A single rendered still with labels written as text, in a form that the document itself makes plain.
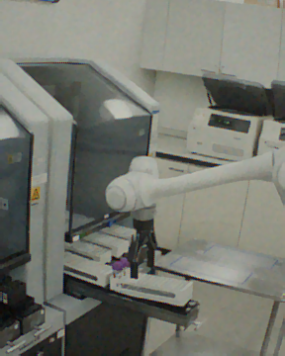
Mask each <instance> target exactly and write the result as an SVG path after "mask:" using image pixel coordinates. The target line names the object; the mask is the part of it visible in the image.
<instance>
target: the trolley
mask: <svg viewBox="0 0 285 356"><path fill-rule="evenodd" d="M157 270H160V271H163V272H166V273H169V274H172V275H178V276H181V277H184V278H185V279H184V280H185V281H191V279H193V280H196V281H198V282H204V283H207V284H209V285H211V284H212V285H215V286H218V287H224V288H226V289H232V290H234V291H239V292H243V293H248V294H250V295H255V296H258V297H263V298H268V299H270V300H274V305H273V308H272V310H271V314H270V318H269V322H268V326H267V328H266V331H265V336H264V340H263V344H262V346H261V349H260V352H259V351H255V350H253V349H252V350H251V349H249V348H245V347H240V346H238V345H233V344H229V343H228V342H223V341H221V340H220V341H219V340H217V339H212V338H210V337H205V336H203V335H198V334H196V333H191V332H189V331H183V330H182V329H181V328H182V326H180V325H176V327H175V332H174V333H173V334H172V336H170V337H169V338H168V339H167V340H165V341H164V342H163V343H162V344H160V346H159V347H157V348H156V349H155V350H154V351H152V352H151V353H150V354H149V355H148V356H278V354H279V352H280V347H281V343H282V339H283V336H284V334H285V315H284V319H283V322H282V324H281V328H280V332H279V337H278V340H277V342H276V344H275V349H274V353H273V355H270V354H268V353H267V348H268V344H269V340H270V337H271V335H272V331H273V327H274V322H275V319H276V317H277V314H278V310H279V305H280V303H285V299H282V298H283V297H284V295H285V258H282V257H280V258H279V257H276V256H273V255H271V256H270V255H267V254H264V253H262V254H261V253H258V252H255V251H249V250H245V249H243V248H242V249H239V248H237V247H233V246H227V245H223V244H220V243H218V242H211V241H208V240H205V239H201V238H194V237H193V238H191V239H190V240H188V241H187V242H186V243H183V244H181V245H180V246H178V247H177V248H175V249H173V250H172V251H170V252H169V253H167V254H166V255H164V256H163V257H161V258H159V259H158V260H156V261H154V268H150V272H149V275H151V276H156V277H157ZM150 319H151V317H149V316H147V315H144V316H143V322H142V341H141V348H140V354H139V356H145V351H146V345H147V339H148V332H149V325H150ZM266 353H267V354H266Z"/></svg>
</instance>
